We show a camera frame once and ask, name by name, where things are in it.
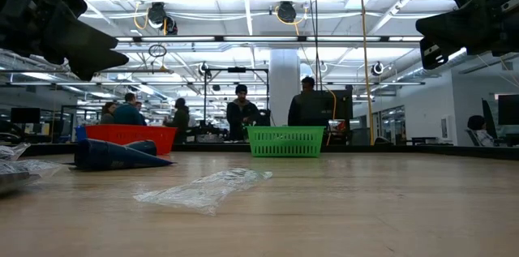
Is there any person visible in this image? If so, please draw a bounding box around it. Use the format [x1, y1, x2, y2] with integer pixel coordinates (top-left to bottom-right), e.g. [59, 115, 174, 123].
[164, 97, 191, 144]
[113, 92, 144, 126]
[287, 76, 325, 127]
[467, 114, 496, 148]
[225, 84, 260, 141]
[99, 101, 117, 125]

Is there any black cable reel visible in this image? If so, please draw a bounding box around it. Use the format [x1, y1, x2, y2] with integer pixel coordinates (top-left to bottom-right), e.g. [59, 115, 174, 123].
[277, 1, 297, 24]
[148, 2, 178, 36]

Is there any green plastic basket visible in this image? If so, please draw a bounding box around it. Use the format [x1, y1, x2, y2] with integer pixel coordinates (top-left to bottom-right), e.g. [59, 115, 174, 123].
[246, 126, 326, 158]

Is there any dark blue sachet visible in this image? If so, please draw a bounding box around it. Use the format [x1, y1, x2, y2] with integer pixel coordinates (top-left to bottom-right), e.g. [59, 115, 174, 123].
[125, 139, 158, 156]
[74, 138, 175, 171]

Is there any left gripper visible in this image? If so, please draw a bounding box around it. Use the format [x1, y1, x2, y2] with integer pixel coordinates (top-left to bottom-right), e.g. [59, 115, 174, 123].
[0, 0, 130, 82]

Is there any empty clear plastic bag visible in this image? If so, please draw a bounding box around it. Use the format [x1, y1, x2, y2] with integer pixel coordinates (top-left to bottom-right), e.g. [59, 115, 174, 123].
[132, 168, 273, 216]

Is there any red plastic basket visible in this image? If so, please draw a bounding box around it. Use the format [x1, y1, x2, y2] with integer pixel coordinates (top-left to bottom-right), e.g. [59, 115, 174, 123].
[84, 124, 178, 156]

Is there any black monitor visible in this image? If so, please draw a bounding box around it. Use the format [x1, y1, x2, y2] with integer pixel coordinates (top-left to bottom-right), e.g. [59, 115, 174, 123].
[299, 89, 354, 120]

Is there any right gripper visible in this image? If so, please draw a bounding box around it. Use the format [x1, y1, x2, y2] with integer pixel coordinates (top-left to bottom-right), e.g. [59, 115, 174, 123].
[415, 0, 519, 70]

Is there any black metal stand frame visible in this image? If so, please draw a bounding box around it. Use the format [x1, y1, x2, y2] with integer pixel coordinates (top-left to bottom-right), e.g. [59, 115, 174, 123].
[202, 66, 271, 128]

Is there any white pillar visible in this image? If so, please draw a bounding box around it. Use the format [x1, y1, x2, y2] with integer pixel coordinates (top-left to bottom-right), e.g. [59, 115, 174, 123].
[269, 49, 301, 127]

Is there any black metal table frame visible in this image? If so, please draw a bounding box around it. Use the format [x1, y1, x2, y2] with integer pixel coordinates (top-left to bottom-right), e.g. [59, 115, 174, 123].
[19, 142, 519, 161]

